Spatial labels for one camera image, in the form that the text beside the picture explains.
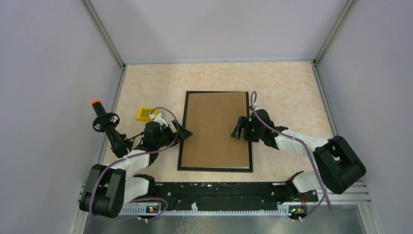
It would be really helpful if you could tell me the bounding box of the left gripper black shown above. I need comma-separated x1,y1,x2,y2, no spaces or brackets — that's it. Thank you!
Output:
155,119,192,148

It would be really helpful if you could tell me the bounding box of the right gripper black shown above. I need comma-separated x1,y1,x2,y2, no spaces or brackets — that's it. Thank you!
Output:
231,116,263,143

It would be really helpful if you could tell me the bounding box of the black picture frame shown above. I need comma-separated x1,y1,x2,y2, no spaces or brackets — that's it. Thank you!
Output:
177,91,254,173

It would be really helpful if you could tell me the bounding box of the brown frame backing board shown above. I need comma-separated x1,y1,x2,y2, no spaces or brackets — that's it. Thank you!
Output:
180,93,251,169

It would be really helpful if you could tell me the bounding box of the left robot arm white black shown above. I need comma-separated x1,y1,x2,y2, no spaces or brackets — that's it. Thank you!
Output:
79,120,193,218

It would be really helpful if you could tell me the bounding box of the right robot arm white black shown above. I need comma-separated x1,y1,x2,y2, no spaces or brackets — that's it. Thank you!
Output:
231,109,367,201

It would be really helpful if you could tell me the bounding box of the yellow small tray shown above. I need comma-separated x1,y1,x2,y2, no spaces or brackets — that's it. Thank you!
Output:
136,107,159,122

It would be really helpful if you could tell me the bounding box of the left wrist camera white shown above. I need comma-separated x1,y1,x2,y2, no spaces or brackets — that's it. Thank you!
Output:
150,112,167,126

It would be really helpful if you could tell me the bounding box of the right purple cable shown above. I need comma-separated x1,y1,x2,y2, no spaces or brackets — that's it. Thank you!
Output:
250,91,333,222

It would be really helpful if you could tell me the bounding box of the purple cable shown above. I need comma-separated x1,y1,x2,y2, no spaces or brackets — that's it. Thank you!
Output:
250,91,333,222
89,107,180,223

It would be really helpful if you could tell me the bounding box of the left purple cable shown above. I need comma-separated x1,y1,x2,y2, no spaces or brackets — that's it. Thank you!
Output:
89,107,180,223

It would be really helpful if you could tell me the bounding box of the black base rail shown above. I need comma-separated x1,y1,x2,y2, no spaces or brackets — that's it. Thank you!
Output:
121,182,319,217

